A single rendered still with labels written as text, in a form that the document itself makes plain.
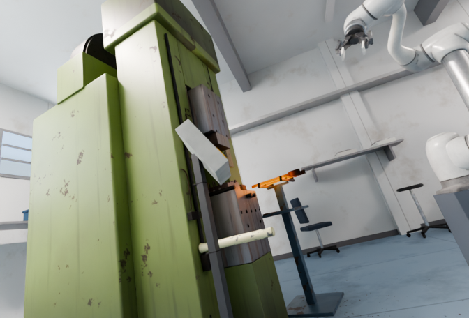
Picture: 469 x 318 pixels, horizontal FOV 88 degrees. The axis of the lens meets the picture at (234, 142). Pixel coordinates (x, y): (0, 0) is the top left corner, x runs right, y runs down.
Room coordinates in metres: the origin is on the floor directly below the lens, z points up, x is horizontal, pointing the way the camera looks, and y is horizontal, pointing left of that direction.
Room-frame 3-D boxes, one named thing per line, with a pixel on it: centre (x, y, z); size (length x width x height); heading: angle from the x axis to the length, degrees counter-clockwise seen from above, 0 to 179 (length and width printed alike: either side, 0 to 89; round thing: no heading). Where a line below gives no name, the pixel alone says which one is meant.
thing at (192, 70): (1.91, 0.40, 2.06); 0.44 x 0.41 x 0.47; 68
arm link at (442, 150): (1.22, -1.01, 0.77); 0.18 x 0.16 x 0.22; 36
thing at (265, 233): (1.38, 0.12, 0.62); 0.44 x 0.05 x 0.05; 68
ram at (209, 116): (1.85, 0.26, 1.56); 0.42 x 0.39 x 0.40; 68
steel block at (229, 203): (1.87, 0.26, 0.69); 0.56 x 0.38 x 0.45; 68
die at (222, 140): (1.81, 0.27, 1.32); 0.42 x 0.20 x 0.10; 68
